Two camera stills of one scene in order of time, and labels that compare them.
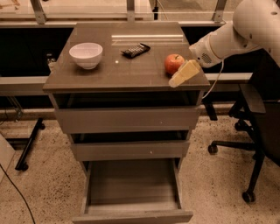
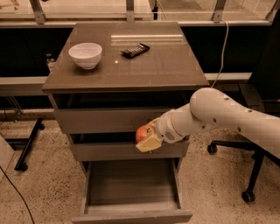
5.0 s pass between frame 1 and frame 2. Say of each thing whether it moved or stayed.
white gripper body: moved
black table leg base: stayed
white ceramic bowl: stayed
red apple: moved
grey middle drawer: stayed
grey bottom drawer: stayed
